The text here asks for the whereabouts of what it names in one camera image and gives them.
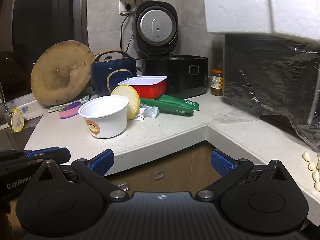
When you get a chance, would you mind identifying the white wall socket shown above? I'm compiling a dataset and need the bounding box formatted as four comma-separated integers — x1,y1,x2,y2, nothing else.
118,0,137,16

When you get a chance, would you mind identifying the dark window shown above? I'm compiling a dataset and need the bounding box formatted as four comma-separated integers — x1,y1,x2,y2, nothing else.
0,0,88,100

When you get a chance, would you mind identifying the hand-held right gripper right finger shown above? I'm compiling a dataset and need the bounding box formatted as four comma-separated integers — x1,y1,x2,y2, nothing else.
195,149,292,202

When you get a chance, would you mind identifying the pile of garlic cloves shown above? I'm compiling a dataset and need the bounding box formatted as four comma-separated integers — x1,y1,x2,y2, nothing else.
302,151,320,191

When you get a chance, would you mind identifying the small blue rice cooker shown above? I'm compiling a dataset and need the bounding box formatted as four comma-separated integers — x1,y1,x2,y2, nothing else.
91,49,137,97

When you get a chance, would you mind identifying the black rice cooker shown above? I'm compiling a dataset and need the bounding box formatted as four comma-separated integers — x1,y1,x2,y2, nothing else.
132,1,209,99

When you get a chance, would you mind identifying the red rectangular plastic container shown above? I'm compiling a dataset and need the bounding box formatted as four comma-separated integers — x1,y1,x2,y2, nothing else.
117,76,168,99

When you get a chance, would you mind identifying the yellow round plastic lid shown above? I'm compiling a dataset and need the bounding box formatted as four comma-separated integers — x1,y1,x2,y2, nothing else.
111,85,141,120

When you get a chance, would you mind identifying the white foam box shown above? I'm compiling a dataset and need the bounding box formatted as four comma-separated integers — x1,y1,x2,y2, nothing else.
203,0,320,43

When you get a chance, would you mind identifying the white plastic bowl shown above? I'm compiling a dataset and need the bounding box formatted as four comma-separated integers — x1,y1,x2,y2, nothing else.
78,95,129,139

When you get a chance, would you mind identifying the yellow mesh sink strainer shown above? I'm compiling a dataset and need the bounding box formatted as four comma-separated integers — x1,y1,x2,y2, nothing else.
10,107,25,132

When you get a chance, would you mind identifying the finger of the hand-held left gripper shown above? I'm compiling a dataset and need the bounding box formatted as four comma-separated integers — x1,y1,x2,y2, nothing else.
0,146,60,158
0,148,71,167

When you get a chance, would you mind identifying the kitchen sink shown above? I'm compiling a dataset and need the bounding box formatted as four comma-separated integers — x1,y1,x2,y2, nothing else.
0,114,43,152

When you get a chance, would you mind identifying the pink purple sponge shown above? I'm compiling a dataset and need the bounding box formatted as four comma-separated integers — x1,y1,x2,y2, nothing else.
58,102,83,119

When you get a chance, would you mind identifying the green paper packet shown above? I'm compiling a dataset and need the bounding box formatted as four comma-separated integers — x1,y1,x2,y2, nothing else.
159,94,200,112
140,97,195,117

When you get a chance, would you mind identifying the green white striped cloth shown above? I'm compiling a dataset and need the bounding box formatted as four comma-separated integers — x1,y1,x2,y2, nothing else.
47,95,90,113

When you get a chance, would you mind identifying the clear plastic wrapper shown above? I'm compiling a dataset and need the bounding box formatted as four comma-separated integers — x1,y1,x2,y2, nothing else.
140,105,160,120

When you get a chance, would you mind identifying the black microwave in plastic film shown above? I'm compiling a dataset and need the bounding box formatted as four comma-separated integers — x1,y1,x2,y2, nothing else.
212,33,320,153

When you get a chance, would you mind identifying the round wooden cutting board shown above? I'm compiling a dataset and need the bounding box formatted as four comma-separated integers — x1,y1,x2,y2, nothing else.
30,40,95,106

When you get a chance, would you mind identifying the white crumpled paper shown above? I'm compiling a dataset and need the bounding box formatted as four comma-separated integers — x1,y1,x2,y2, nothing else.
131,109,145,121

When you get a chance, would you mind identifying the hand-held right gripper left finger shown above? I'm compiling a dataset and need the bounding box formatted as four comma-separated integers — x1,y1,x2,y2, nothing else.
32,149,129,203

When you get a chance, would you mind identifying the glass jar orange lid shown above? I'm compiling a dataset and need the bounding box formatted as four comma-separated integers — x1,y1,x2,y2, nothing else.
210,68,224,96

